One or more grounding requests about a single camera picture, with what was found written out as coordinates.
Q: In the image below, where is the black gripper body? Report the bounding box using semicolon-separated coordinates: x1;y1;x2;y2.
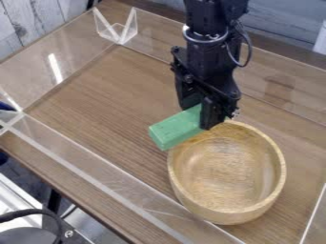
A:
171;31;240;118

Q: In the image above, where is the clear acrylic corner bracket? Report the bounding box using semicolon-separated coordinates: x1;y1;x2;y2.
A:
93;8;138;45

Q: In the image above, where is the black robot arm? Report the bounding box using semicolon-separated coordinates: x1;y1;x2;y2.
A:
171;0;252;130

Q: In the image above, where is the brown wooden bowl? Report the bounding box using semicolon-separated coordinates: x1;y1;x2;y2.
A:
167;121;286;225

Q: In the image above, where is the clear acrylic front barrier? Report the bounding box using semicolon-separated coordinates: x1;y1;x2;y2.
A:
0;91;244;244

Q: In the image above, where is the black cable on floor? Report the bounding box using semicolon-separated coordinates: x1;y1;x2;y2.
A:
0;209;68;244

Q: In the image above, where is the green rectangular block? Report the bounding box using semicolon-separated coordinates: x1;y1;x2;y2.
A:
148;105;204;151

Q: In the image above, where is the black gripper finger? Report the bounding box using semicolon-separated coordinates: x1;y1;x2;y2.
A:
172;65;202;110
200;98;226;131

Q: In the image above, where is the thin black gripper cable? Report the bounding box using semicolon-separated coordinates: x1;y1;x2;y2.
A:
226;20;254;69

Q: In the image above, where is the black table leg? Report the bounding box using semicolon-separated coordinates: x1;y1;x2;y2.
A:
47;190;63;214

